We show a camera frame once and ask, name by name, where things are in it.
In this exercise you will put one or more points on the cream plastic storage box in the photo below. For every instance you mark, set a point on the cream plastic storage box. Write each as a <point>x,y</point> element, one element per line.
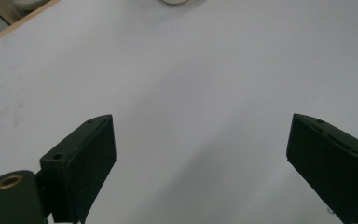
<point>175,1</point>

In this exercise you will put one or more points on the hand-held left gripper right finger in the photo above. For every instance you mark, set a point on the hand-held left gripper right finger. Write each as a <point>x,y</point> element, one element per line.
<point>335,168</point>

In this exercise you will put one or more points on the wooden table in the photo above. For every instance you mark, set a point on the wooden table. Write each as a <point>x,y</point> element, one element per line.
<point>18,23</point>

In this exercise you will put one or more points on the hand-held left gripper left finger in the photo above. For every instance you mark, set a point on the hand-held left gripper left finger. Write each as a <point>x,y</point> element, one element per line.
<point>80,168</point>

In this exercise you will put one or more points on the white round object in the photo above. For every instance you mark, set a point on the white round object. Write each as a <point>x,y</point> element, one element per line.
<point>28,3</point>

